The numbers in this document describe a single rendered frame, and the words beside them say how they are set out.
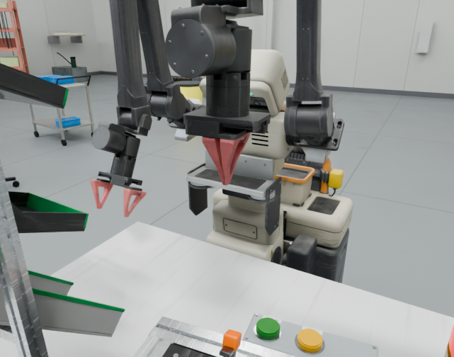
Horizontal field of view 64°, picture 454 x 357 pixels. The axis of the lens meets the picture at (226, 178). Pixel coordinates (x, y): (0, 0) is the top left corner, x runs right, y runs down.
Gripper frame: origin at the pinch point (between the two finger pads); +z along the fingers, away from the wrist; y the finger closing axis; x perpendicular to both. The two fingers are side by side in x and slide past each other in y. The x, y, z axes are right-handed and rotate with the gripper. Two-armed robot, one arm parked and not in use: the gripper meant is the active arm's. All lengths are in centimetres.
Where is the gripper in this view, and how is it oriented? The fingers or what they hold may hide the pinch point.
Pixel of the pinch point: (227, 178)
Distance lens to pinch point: 51.0
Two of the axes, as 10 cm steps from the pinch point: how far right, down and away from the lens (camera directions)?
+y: 9.3, 1.4, -3.5
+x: 3.7, -3.1, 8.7
